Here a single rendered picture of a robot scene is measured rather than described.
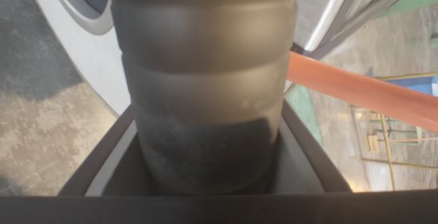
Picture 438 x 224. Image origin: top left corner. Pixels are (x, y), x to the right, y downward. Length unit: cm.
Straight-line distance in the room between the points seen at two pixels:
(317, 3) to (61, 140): 123
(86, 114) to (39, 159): 27
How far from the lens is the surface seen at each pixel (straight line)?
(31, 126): 129
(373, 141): 470
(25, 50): 132
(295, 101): 250
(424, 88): 443
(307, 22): 21
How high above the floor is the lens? 129
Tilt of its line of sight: 50 degrees down
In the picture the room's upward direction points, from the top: 86 degrees clockwise
